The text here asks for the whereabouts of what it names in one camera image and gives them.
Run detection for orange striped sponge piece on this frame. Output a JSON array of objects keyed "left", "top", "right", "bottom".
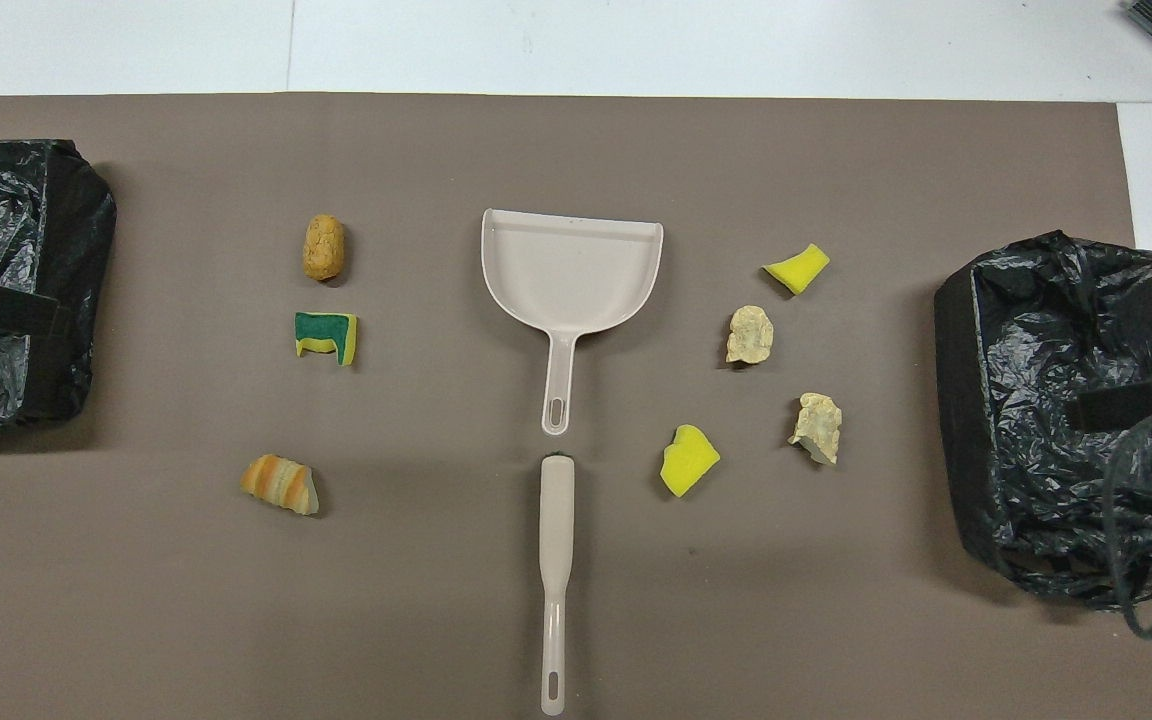
[{"left": 240, "top": 453, "right": 321, "bottom": 517}]

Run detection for brown oval foam lump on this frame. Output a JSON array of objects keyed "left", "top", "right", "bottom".
[{"left": 302, "top": 214, "right": 347, "bottom": 284}]

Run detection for brown table mat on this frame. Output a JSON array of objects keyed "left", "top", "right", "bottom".
[{"left": 0, "top": 93, "right": 1152, "bottom": 720}]

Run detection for beige plastic dustpan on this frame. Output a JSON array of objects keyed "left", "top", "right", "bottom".
[{"left": 481, "top": 208, "right": 665, "bottom": 437}]

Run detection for yellow sponge piece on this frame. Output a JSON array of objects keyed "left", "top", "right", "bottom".
[
  {"left": 762, "top": 243, "right": 831, "bottom": 298},
  {"left": 660, "top": 425, "right": 722, "bottom": 499}
]

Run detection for beige hand brush black bristles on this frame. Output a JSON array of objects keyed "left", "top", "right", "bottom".
[{"left": 539, "top": 452, "right": 577, "bottom": 717}]

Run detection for black bag-lined bin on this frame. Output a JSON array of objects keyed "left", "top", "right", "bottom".
[
  {"left": 933, "top": 230, "right": 1152, "bottom": 613},
  {"left": 0, "top": 138, "right": 119, "bottom": 431}
]

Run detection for green and yellow sponge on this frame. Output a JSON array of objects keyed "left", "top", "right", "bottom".
[{"left": 294, "top": 311, "right": 359, "bottom": 368}]

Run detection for beige foam chunk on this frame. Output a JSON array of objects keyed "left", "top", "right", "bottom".
[
  {"left": 788, "top": 392, "right": 843, "bottom": 466},
  {"left": 725, "top": 305, "right": 775, "bottom": 366}
]

